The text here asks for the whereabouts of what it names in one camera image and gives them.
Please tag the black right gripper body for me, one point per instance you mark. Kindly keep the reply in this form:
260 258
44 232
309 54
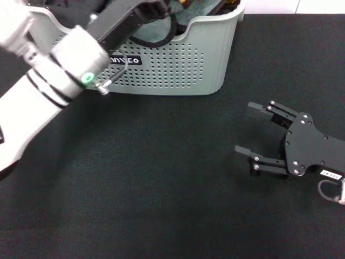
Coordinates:
310 145

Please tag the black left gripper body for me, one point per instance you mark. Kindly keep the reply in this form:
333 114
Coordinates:
121 21

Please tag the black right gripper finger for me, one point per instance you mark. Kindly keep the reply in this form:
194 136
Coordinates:
269 166
256 110

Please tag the grey yellow towel black trim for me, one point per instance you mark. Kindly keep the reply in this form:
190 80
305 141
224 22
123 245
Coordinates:
215 8
153 32

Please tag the grey perforated storage box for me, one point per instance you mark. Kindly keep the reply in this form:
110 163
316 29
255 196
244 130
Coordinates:
175 75

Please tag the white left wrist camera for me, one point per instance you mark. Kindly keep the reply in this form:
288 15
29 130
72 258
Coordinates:
13 29

